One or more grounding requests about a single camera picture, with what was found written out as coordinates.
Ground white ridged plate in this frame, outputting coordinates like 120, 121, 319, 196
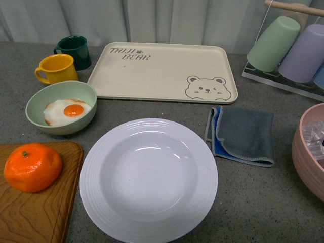
79, 118, 218, 242

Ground green tumbler cup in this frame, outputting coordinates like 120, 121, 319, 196
247, 16, 300, 72

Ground beige bear tray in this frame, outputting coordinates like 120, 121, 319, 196
88, 42, 238, 104

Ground wooden cutting board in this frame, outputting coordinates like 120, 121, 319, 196
1, 141, 84, 242

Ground yellow mug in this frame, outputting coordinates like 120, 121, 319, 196
34, 54, 78, 85

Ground blue tumbler cup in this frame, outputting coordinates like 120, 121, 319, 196
313, 65, 324, 89

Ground beige tumbler cup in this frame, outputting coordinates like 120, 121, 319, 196
281, 10, 308, 32

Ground pink bowl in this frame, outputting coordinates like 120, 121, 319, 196
292, 103, 323, 200

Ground clear ice cubes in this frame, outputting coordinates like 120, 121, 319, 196
302, 120, 323, 161

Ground purple tumbler cup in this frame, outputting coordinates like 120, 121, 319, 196
278, 24, 323, 83

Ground grey curtain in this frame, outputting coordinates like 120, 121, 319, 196
0, 0, 324, 55

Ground light green bowl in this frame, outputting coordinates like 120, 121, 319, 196
25, 81, 97, 135

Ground dark green mug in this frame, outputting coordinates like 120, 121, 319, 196
53, 36, 92, 71

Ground fake fried egg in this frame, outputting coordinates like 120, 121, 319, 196
43, 99, 91, 126

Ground grey blue folded cloth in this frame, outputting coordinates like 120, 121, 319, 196
204, 106, 274, 168

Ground orange mandarin fruit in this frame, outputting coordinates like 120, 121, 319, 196
4, 143, 63, 193

